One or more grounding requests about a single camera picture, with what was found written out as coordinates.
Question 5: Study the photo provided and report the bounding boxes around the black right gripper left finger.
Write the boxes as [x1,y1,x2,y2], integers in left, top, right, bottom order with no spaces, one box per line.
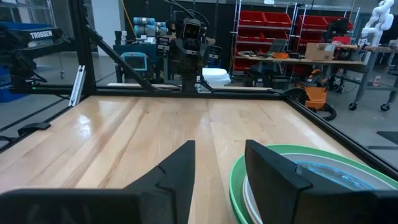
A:
[123,139,197,224]

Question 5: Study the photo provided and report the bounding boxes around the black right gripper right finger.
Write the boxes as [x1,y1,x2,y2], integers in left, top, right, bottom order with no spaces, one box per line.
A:
[244,139,376,224]

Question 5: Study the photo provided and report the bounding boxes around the pale blue plastic plate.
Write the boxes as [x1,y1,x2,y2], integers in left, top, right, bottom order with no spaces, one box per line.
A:
[242,152,397,224]

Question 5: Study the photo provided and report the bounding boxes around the dark green plastic plate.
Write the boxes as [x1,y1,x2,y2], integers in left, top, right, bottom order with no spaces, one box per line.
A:
[229,144,398,224]

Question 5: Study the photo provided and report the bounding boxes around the clear blue plastic plate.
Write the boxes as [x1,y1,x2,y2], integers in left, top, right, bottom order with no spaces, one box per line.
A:
[295,161,379,191]

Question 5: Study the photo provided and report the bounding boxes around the white plastic bin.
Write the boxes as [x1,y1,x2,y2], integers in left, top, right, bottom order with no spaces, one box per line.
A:
[201,67,232,88]

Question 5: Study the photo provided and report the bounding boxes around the blue teach pendant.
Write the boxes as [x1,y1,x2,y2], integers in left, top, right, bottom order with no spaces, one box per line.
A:
[120,52,149,72]

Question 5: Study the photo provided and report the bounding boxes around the shelf rack with red bins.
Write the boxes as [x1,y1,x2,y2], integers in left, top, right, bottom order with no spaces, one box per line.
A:
[231,0,298,75]
[295,4,361,47]

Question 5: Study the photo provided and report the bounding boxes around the grey laptop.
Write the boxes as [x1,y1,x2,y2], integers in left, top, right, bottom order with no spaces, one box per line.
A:
[269,39,289,53]

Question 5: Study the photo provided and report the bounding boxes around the orange shop vacuum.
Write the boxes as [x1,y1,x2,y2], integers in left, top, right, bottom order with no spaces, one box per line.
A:
[295,68,338,121]

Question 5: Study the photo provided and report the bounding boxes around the silver aluminium bar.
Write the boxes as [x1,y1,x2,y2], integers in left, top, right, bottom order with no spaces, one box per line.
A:
[68,64,86,108]

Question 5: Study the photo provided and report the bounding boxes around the black floor mat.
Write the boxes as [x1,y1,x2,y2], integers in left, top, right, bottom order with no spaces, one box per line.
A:
[375,130,398,146]

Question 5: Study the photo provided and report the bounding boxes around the cardboard box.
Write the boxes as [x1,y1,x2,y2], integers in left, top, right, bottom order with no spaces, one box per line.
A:
[304,42,337,62]

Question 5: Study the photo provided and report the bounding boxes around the long wooden table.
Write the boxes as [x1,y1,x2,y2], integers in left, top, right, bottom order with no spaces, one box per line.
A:
[234,54,368,74]

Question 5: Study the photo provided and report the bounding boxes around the workbench with casters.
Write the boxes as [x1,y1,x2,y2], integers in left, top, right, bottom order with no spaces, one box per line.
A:
[337,43,398,112]

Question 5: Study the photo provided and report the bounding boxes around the blue plastic tote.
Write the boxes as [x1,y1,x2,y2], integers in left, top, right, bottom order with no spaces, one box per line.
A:
[0,67,24,103]

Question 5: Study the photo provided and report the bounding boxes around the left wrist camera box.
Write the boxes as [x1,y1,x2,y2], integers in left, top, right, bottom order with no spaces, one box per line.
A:
[182,17,203,40]

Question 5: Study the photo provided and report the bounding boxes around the black plastic bracket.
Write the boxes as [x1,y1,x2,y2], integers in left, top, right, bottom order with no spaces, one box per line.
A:
[17,122,52,136]

